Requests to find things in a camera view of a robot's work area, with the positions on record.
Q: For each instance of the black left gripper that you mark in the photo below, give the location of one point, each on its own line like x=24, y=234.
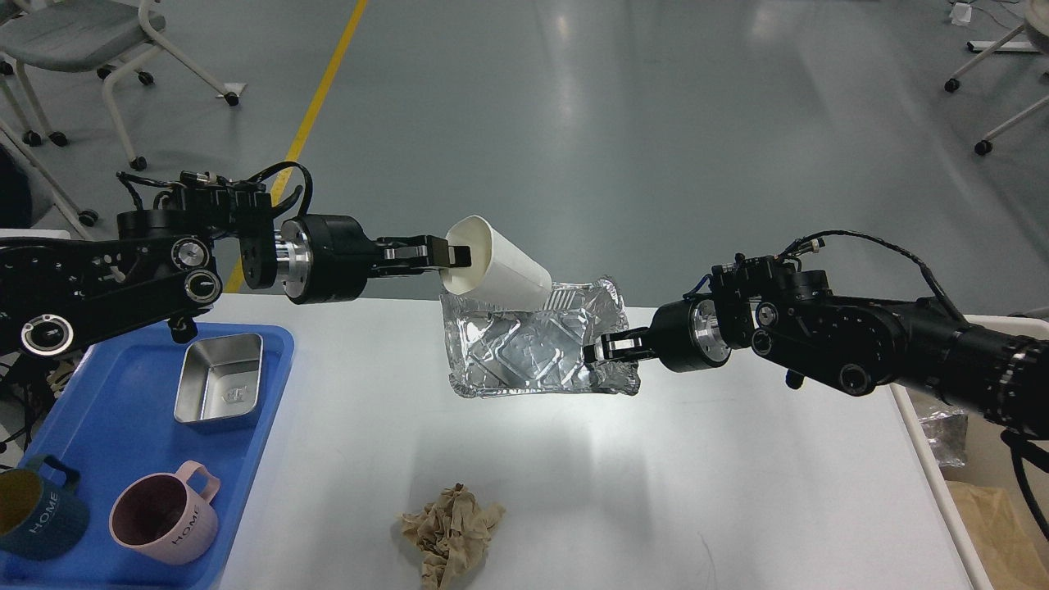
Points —
x=330, y=258

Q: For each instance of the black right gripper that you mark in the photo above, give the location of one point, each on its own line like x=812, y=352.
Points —
x=685, y=338

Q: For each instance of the white paper cup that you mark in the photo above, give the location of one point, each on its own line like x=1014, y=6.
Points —
x=499, y=272

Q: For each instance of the aluminium foil tray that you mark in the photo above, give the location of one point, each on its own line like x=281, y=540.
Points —
x=495, y=353

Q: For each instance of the stainless steel rectangular box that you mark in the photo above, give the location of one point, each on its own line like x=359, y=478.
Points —
x=220, y=384

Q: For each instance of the brown paper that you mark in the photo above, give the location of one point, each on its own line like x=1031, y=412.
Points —
x=452, y=533
x=1009, y=557

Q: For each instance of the pink HOME mug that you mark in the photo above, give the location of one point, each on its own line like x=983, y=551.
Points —
x=168, y=517

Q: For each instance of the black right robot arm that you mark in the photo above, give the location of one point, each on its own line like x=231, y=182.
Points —
x=789, y=316

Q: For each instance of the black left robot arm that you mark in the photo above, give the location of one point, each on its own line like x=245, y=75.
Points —
x=59, y=296

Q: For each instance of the crumpled foil in bin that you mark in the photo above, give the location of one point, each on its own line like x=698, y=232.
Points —
x=946, y=433

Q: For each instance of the beige plastic bin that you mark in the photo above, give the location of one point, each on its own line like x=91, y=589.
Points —
x=989, y=464

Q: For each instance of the brown paper in bin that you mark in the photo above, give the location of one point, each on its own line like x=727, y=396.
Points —
x=1009, y=557

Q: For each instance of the grey office chair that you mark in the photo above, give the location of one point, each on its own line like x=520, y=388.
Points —
x=85, y=36

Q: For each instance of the dark blue HOME mug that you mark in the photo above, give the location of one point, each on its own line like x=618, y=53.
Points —
x=41, y=516

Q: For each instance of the white folding chair frame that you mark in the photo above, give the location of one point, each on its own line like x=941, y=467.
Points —
x=49, y=195

